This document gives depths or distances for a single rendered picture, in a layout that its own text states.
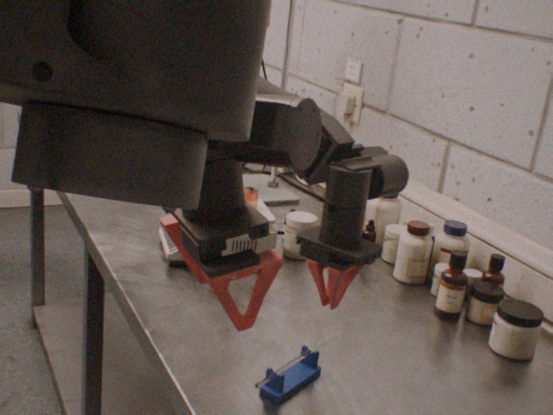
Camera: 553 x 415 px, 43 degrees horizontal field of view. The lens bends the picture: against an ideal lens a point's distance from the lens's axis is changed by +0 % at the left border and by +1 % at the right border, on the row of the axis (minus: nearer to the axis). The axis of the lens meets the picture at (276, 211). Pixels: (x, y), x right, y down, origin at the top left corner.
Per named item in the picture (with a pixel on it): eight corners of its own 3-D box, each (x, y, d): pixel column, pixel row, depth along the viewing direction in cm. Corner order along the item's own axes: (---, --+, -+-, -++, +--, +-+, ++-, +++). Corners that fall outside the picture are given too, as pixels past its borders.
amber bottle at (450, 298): (435, 303, 122) (447, 245, 118) (460, 309, 121) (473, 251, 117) (433, 314, 118) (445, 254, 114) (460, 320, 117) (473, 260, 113)
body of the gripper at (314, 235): (320, 236, 100) (327, 187, 97) (382, 258, 94) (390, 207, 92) (293, 246, 95) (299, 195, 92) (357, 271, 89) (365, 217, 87)
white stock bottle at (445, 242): (420, 275, 133) (431, 218, 129) (448, 271, 136) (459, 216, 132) (441, 290, 128) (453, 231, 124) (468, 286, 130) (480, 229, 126)
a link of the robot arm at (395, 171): (283, 159, 96) (314, 113, 91) (337, 151, 104) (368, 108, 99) (333, 224, 92) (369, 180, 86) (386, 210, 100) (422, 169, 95)
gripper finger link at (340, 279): (318, 289, 102) (327, 229, 99) (359, 306, 98) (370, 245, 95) (290, 303, 97) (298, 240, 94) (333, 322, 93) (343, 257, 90)
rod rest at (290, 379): (278, 404, 89) (282, 379, 88) (257, 392, 91) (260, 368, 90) (321, 373, 97) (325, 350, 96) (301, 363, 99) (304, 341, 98)
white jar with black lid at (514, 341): (542, 353, 109) (552, 312, 107) (519, 366, 105) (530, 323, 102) (502, 334, 114) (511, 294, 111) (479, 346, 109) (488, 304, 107)
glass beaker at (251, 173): (234, 216, 128) (238, 172, 125) (219, 205, 133) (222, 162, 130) (267, 213, 132) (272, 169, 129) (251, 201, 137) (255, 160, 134)
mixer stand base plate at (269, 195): (181, 209, 153) (181, 205, 152) (155, 181, 169) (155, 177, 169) (301, 202, 166) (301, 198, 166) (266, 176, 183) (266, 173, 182)
